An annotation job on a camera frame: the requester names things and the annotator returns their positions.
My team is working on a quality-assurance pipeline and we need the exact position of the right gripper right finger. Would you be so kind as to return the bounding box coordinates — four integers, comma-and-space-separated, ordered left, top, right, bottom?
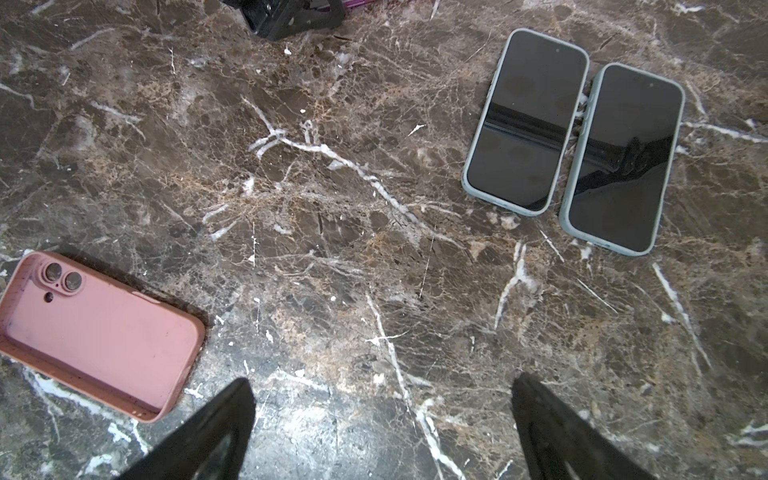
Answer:
511, 373, 653, 479

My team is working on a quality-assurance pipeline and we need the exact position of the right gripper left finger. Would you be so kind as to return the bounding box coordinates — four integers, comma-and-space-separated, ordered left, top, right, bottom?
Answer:
119, 377, 256, 479

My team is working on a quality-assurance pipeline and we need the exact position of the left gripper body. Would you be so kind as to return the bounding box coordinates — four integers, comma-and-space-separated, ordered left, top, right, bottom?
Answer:
222, 0, 346, 41

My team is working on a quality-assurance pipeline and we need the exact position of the silver phone dark screen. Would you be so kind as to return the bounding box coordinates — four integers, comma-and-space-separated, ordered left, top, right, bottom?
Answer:
559, 62, 686, 257

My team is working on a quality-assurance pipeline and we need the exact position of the pink phone case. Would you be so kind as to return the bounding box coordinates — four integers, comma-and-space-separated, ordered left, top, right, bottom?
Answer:
1, 251, 205, 423

